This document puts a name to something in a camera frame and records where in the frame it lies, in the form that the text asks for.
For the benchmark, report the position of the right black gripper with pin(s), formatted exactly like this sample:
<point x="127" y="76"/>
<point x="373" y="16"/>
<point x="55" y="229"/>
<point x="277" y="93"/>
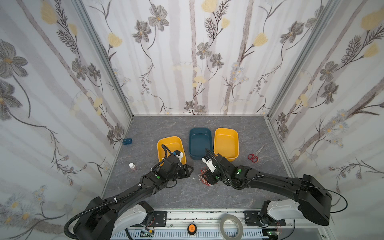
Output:
<point x="210" y="177"/>

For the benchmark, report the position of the right yellow plastic bin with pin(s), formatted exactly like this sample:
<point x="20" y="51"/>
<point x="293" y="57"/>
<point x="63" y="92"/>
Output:
<point x="226" y="143"/>

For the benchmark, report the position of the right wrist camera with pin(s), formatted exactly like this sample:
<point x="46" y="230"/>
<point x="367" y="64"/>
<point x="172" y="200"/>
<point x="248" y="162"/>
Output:
<point x="209" y="164"/>

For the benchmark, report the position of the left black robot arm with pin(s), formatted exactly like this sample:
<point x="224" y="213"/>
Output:
<point x="99" y="219"/>

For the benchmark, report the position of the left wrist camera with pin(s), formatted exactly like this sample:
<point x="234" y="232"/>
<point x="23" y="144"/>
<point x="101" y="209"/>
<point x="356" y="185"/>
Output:
<point x="179" y="155"/>

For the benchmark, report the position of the orange emergency button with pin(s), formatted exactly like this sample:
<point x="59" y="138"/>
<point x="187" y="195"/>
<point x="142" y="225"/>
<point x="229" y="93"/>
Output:
<point x="192" y="229"/>

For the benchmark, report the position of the teal plastic bin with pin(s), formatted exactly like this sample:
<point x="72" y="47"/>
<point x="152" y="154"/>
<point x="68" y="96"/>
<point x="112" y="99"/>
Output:
<point x="199" y="140"/>

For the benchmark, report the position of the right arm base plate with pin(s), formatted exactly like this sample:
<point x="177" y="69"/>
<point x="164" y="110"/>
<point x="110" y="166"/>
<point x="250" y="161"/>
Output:
<point x="263" y="220"/>

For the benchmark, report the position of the roll of tape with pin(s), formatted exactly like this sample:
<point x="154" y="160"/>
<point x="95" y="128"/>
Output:
<point x="231" y="228"/>

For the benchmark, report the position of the left yellow plastic bin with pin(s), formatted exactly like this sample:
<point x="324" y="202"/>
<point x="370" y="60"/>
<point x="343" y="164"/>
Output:
<point x="173" y="143"/>

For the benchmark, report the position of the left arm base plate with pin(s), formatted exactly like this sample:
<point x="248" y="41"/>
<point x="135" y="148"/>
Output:
<point x="157" y="219"/>

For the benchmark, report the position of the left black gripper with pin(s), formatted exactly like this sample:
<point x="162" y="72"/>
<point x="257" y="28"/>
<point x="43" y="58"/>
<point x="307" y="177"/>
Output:
<point x="183" y="170"/>

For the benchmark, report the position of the red handled scissors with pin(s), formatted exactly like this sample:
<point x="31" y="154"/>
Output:
<point x="255" y="157"/>

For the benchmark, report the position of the small blue box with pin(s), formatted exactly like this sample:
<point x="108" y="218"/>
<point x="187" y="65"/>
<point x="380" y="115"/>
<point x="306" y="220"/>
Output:
<point x="127" y="141"/>

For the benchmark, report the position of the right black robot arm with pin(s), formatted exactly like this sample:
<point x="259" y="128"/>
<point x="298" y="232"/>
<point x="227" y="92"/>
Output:
<point x="314" y="201"/>

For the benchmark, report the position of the yellow plastic bin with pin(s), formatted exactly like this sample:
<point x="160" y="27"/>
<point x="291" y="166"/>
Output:
<point x="226" y="143"/>
<point x="173" y="143"/>

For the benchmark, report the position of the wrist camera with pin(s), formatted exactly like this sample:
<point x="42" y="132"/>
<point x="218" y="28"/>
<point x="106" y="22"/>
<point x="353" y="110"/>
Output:
<point x="209" y="164"/>
<point x="179" y="155"/>

